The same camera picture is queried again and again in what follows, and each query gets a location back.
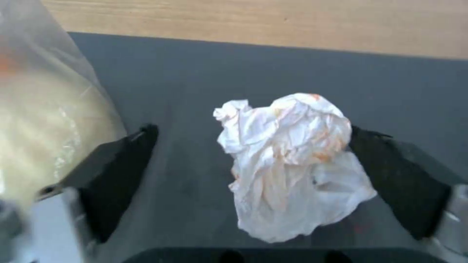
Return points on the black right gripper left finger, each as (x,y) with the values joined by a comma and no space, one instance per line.
(109,175)

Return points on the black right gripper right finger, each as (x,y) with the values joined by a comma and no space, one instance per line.
(398,180)

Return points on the translucent plastic takeout bag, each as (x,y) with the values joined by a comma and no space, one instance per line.
(47,109)

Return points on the white stained napkin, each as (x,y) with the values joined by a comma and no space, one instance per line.
(292,164)

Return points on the dark grey table mat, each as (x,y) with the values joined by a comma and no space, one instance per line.
(226,109)

